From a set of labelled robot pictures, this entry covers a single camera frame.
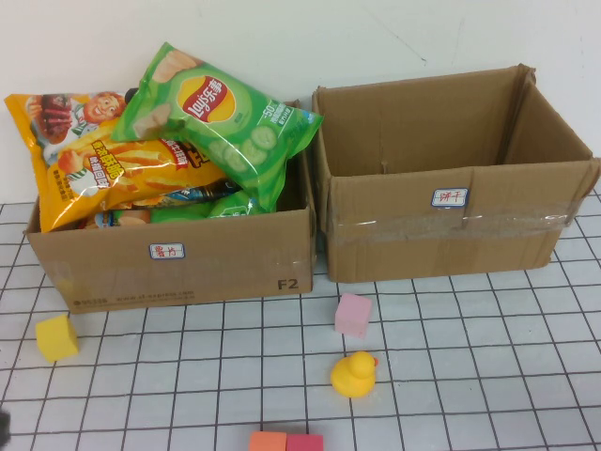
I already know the green Lay's cucumber chips bag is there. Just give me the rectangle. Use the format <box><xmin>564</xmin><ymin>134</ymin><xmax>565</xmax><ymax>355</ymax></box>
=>
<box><xmin>110</xmin><ymin>41</ymin><xmax>325</xmax><ymax>213</ymax></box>

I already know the cardboard box with F2 print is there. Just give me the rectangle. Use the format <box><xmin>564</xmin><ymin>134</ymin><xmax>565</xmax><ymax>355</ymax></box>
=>
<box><xmin>23</xmin><ymin>99</ymin><xmax>316</xmax><ymax>315</ymax></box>

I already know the pink foam cube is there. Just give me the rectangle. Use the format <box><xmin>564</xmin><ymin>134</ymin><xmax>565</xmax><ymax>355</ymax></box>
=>
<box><xmin>333</xmin><ymin>293</ymin><xmax>374</xmax><ymax>338</ymax></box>

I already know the yellow fries snack bag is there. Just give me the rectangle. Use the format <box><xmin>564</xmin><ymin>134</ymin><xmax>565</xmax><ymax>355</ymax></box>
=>
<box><xmin>3</xmin><ymin>91</ymin><xmax>231</xmax><ymax>235</ymax></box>

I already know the plain green snack bag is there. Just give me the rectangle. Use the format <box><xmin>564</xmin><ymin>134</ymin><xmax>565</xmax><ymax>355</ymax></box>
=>
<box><xmin>149</xmin><ymin>190</ymin><xmax>264</xmax><ymax>225</ymax></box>

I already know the orange foam block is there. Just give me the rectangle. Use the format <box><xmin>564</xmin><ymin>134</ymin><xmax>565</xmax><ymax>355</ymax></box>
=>
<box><xmin>248</xmin><ymin>430</ymin><xmax>287</xmax><ymax>451</ymax></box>

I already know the yellow foam cube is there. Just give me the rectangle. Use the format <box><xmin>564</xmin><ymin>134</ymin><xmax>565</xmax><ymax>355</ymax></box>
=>
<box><xmin>36</xmin><ymin>313</ymin><xmax>80</xmax><ymax>363</ymax></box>

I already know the yellow rubber duck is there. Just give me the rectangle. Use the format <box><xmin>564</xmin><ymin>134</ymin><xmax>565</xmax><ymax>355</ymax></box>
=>
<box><xmin>330</xmin><ymin>350</ymin><xmax>379</xmax><ymax>399</ymax></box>

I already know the red foam block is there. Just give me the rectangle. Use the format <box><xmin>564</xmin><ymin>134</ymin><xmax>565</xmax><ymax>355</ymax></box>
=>
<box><xmin>285</xmin><ymin>433</ymin><xmax>324</xmax><ymax>451</ymax></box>

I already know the taped cardboard box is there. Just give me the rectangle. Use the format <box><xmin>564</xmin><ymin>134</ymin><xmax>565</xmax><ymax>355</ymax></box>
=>
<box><xmin>310</xmin><ymin>64</ymin><xmax>601</xmax><ymax>285</ymax></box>

